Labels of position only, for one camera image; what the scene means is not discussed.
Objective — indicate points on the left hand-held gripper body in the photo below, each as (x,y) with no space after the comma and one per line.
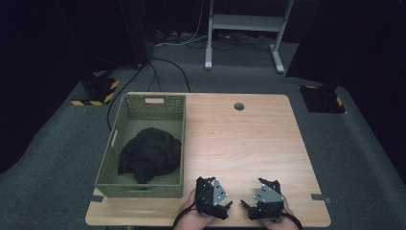
(210,195)

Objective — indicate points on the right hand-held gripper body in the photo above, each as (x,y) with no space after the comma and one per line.
(267,199)

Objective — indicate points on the dark cloth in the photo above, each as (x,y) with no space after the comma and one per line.
(150,155)

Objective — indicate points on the green woven plastic basket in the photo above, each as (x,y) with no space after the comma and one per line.
(140,115)

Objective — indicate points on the person's right hand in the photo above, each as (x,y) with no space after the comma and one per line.
(281,222)

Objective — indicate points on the person's left hand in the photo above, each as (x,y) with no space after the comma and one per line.
(191,220)

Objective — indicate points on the black base with striped tape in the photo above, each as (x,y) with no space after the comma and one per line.
(322,99)
(99,91)

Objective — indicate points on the white metal stand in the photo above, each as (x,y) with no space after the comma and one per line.
(245,23)

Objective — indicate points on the dark upright post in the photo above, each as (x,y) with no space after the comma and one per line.
(137,32)

